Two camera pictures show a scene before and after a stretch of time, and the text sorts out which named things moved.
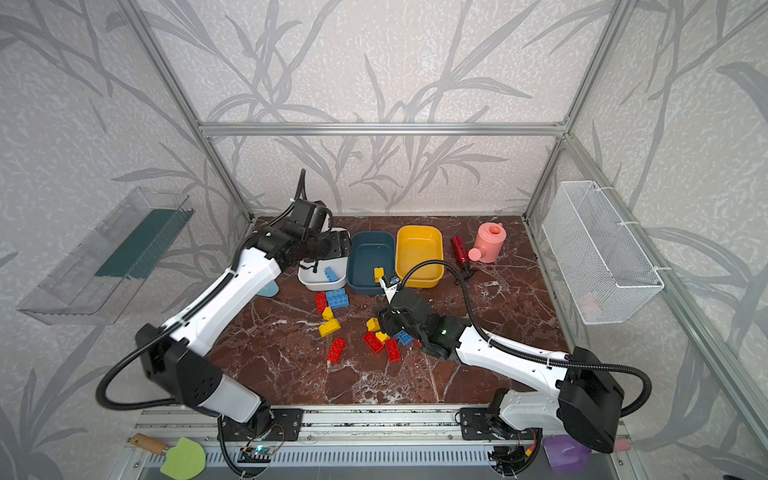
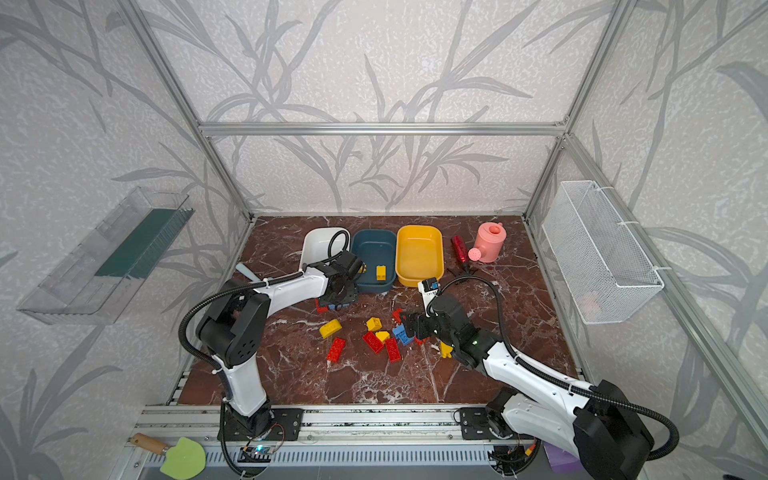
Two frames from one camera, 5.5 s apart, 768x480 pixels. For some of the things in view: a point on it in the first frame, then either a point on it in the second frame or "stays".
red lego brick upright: x=393 y=350 stays
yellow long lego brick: x=329 y=327 stays
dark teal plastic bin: x=367 y=250 stays
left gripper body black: x=341 y=245 -> x=339 y=303
